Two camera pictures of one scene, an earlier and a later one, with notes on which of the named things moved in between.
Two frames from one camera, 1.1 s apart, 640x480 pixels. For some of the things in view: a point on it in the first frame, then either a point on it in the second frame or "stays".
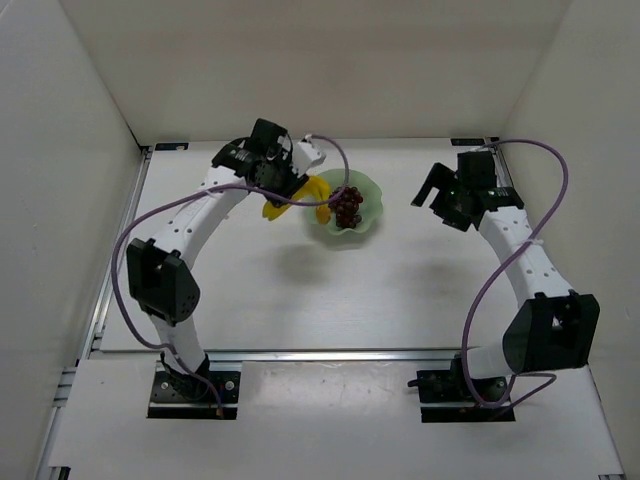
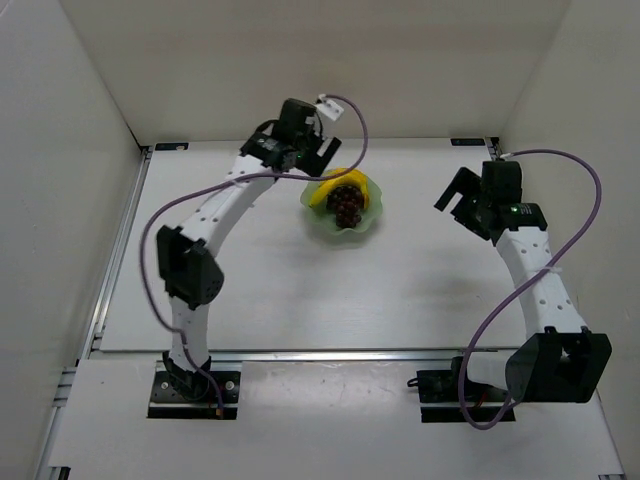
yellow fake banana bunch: (314, 189) to (354, 177)
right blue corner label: (467, 141) stays
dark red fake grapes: (345, 201) stays
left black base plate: (175, 395) stays
